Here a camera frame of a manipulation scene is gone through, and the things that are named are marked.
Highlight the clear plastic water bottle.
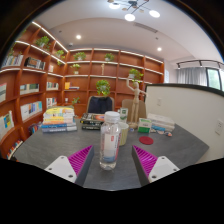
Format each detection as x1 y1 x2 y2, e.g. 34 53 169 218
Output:
99 110 122 171

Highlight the green and white box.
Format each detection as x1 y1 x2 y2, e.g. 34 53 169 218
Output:
137 117 153 134

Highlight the flat round red coaster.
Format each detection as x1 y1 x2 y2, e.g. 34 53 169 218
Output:
138 135 155 146

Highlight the wooden wall shelf unit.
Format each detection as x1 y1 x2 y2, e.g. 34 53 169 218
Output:
0 20 165 161

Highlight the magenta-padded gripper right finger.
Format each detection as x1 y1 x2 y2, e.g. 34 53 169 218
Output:
131 144 181 187

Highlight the white wall socket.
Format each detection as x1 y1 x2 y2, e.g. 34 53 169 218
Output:
214 119 224 136

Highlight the stack of white books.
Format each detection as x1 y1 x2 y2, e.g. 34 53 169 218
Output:
146 113 176 133

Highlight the black ceiling track rail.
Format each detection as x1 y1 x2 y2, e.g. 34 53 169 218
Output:
175 59 224 70

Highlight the wooden artist mannequin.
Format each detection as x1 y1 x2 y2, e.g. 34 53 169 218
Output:
125 77 148 129

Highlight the green and white carton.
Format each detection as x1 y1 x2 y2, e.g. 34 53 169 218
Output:
118 107 129 124

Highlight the grey curtain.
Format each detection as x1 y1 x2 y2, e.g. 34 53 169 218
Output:
176 66 208 87

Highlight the window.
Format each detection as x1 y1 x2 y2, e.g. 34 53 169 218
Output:
205 67 224 92

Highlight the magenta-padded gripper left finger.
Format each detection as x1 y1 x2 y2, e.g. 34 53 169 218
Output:
44 144 95 187

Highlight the branched ceiling lamp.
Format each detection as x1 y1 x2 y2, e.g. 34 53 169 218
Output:
107 0 161 22

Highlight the ceiling air vent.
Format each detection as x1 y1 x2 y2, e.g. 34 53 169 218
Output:
133 21 159 34

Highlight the stack of colourful books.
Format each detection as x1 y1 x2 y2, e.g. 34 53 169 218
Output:
40 105 78 134

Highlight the dark office chair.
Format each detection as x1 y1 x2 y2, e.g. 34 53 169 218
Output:
86 95 115 115

